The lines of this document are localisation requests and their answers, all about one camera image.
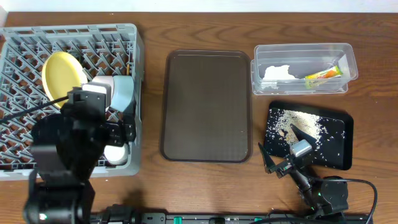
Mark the snack wrapper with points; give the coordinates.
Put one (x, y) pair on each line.
(311, 81)

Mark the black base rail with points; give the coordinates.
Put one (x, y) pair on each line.
(127, 214)

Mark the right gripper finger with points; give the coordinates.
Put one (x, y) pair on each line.
(299, 134)
(268, 162)

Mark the small white cup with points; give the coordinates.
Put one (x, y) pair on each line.
(116, 155)

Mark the clear plastic bin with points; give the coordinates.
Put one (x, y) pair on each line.
(304, 59)

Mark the white napkin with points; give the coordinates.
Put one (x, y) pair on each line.
(274, 74)

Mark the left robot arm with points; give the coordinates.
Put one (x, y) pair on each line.
(66, 148)

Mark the yellow plate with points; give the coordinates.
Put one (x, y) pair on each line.
(60, 73)

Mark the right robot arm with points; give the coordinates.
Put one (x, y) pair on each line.
(327, 196)

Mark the pink bowl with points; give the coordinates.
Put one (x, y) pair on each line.
(104, 80)

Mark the dark brown serving tray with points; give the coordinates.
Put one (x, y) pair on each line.
(206, 110)

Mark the wooden chopstick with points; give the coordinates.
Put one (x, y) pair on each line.
(127, 69)

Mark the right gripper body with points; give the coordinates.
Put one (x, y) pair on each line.
(285, 166)

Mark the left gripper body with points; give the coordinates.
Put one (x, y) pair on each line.
(121, 133)

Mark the light blue bowl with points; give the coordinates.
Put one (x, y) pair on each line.
(122, 93)

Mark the black tray bin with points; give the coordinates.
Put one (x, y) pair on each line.
(334, 114)

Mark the food scraps rice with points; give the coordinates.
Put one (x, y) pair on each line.
(329, 134)

